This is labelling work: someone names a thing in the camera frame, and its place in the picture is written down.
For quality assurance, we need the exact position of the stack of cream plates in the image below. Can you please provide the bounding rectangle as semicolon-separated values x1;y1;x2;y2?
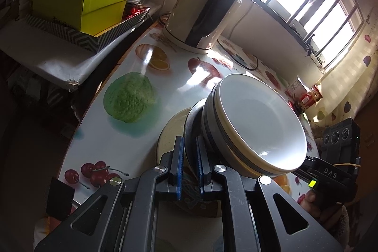
156;107;225;218

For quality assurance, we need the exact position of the stainless steel bowl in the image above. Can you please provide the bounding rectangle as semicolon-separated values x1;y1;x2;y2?
183;98;257;182

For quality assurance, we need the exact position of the food printed tablecloth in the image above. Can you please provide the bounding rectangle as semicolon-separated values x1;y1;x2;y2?
56;25;315;252

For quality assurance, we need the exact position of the small white blue-striped bowl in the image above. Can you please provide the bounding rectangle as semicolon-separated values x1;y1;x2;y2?
214;74;308;177

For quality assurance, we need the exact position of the zigzag patterned tray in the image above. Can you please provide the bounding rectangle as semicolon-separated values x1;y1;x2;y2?
25;7;150;53

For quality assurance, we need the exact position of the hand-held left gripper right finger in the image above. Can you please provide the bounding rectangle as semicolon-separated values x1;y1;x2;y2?
196;135;343;252

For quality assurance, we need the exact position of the white plastic cup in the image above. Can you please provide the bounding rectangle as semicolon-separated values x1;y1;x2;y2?
286;77;309;102

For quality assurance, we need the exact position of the black cable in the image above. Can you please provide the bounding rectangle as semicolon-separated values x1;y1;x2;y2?
217;45;260;71

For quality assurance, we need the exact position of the black binder clip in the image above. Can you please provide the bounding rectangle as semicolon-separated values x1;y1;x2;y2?
304;34;318;58

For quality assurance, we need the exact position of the bright green box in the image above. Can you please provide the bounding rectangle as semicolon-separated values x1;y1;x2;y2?
31;0;133;37

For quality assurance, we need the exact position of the cream heart-print curtain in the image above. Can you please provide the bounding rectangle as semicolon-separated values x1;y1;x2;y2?
304;0;378;123

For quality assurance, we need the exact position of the white and black electric kettle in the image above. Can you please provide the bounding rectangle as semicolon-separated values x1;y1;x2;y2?
162;0;250;51

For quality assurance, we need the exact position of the glass jar with red label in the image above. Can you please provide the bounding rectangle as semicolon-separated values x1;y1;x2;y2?
300;84;323;111

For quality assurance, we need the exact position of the white side shelf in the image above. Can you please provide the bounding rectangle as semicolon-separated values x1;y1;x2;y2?
0;16;154;91

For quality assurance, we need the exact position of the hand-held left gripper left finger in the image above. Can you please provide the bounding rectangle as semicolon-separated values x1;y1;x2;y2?
34;135;184;252

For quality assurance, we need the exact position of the person's right hand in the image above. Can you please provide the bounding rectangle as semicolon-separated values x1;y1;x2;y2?
304;190;348;229

